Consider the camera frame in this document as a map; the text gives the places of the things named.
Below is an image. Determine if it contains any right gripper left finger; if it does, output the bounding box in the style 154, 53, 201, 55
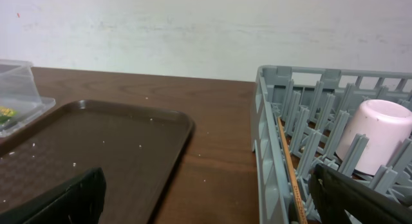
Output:
1, 167, 106, 224

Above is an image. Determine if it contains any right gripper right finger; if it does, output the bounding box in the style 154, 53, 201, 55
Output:
308, 164, 411, 224

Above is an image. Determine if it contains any wooden chopstick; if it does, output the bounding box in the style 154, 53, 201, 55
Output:
277, 117, 308, 224

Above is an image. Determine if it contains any pink plastic cup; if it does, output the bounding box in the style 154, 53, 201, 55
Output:
335, 99, 411, 176

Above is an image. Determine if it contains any grey dishwasher rack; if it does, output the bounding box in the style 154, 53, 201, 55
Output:
250, 66, 411, 223

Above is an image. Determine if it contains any dark brown serving tray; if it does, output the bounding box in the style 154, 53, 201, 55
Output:
1, 100, 194, 223

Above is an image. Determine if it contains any clear plastic bin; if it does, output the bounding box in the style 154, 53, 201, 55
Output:
1, 59, 55, 138

